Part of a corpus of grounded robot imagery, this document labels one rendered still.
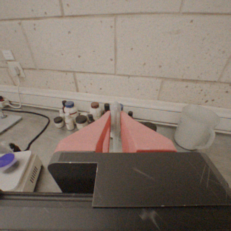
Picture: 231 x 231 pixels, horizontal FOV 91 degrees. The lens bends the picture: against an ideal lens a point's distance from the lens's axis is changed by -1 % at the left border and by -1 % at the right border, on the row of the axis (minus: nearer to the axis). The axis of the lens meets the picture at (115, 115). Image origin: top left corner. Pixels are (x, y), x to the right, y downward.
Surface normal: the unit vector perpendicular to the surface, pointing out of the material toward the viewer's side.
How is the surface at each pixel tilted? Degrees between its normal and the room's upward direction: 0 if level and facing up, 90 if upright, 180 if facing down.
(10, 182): 0
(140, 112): 90
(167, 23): 90
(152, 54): 90
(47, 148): 0
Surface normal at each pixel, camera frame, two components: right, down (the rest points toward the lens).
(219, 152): 0.00, -0.81
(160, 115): -0.22, 0.58
